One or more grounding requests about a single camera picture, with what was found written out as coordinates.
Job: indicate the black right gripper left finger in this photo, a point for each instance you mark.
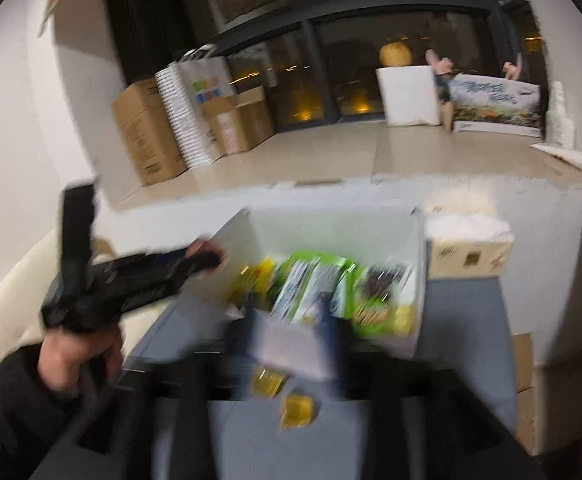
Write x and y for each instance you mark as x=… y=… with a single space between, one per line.
x=117 y=436

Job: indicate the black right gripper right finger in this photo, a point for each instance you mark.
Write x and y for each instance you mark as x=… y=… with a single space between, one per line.
x=421 y=422

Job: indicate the yellow jelly cup cartoon lid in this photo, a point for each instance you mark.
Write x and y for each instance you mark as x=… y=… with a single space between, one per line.
x=266 y=382

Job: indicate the pink jelly cup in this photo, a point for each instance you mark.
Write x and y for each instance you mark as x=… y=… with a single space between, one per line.
x=203 y=245

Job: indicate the yellow jelly cup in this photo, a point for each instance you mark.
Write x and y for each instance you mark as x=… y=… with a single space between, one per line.
x=296 y=411

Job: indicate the yellow snack pouch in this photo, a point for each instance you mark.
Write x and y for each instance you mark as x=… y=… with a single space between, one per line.
x=253 y=284

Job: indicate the green seaweed snack pack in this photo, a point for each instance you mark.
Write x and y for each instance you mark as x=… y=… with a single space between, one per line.
x=380 y=300

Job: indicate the green seaweed pack back side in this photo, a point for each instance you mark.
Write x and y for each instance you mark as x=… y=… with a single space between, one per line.
x=303 y=280

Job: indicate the left hand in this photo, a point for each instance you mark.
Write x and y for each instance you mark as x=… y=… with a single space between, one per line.
x=63 y=353

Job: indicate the large brown cardboard box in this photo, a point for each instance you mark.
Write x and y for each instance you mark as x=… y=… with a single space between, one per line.
x=147 y=133

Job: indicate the white storage box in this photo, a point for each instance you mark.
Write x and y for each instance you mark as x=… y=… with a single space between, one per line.
x=363 y=264

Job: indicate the tissue box with tissues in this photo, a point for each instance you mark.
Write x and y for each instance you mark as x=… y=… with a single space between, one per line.
x=467 y=245

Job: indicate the small open cardboard box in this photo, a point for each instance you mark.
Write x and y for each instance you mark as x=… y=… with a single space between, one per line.
x=240 y=122

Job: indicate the white dotted paper bag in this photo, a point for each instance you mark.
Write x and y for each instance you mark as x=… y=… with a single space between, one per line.
x=185 y=85

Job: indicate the printed landscape carton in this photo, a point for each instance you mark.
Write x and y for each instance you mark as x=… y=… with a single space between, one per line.
x=489 y=104

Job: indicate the white foam box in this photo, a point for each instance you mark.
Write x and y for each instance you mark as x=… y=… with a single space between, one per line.
x=408 y=96

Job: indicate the yellow pomelo fruit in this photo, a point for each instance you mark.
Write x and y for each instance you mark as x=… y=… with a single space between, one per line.
x=395 y=54

